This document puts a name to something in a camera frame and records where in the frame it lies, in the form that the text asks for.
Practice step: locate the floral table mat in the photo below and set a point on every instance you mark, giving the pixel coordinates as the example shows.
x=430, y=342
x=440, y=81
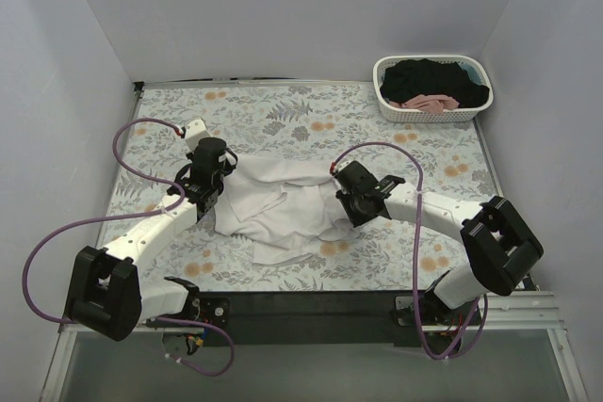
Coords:
x=304, y=122

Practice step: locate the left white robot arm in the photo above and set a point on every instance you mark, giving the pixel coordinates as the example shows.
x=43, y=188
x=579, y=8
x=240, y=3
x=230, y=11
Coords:
x=105, y=293

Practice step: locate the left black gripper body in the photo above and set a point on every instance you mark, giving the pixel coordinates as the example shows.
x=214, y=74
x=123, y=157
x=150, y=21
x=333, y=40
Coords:
x=206, y=200

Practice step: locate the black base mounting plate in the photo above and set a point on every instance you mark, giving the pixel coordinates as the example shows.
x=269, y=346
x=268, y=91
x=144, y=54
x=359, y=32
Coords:
x=309, y=318

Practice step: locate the white t shirt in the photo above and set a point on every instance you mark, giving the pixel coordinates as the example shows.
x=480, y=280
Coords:
x=287, y=208

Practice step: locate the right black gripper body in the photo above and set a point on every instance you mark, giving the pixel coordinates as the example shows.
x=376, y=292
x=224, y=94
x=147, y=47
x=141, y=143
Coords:
x=353, y=209

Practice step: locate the white plastic laundry basket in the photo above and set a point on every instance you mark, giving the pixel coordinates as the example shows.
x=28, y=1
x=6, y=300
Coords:
x=409, y=115

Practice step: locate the blue garment in basket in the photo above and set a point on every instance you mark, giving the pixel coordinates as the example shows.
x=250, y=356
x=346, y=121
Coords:
x=473, y=74

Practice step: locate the black garment in basket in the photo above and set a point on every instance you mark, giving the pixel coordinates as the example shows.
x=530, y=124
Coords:
x=411, y=77

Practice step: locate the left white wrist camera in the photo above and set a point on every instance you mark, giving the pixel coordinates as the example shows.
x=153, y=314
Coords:
x=194, y=132

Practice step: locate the pink garment in basket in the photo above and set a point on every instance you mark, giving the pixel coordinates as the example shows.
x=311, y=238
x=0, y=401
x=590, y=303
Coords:
x=432, y=104

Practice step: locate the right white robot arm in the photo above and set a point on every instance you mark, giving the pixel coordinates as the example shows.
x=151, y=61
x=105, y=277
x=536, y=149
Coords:
x=500, y=247

